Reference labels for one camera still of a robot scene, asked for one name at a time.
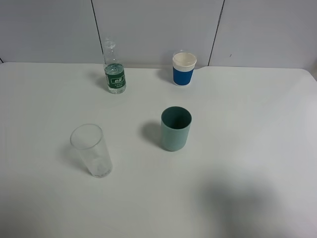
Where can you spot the blue and white cup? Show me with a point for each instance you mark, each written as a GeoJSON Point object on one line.
{"type": "Point", "coordinates": [183, 63]}

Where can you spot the clear drinking glass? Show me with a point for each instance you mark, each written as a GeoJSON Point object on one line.
{"type": "Point", "coordinates": [89, 143]}

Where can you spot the clear green-label water bottle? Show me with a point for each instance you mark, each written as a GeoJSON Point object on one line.
{"type": "Point", "coordinates": [114, 70]}

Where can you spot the teal green plastic cup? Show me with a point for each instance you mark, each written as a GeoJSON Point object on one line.
{"type": "Point", "coordinates": [175, 126]}

